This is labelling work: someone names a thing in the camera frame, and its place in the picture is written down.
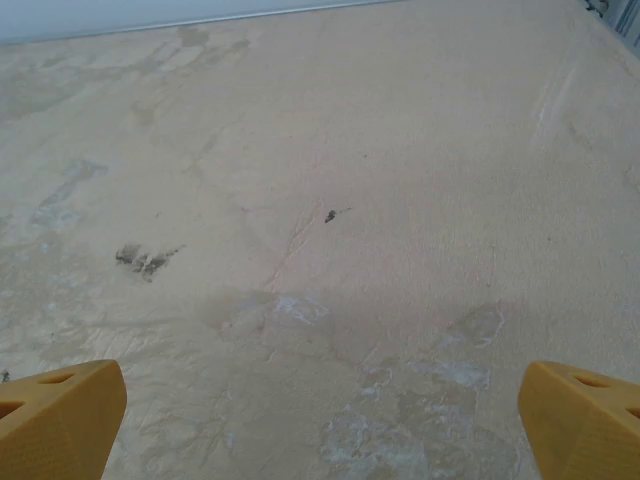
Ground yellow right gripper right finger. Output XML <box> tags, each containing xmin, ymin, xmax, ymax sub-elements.
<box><xmin>518</xmin><ymin>361</ymin><xmax>640</xmax><ymax>480</ymax></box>

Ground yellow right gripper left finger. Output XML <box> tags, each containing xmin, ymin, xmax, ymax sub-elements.
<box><xmin>0</xmin><ymin>358</ymin><xmax>128</xmax><ymax>480</ymax></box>

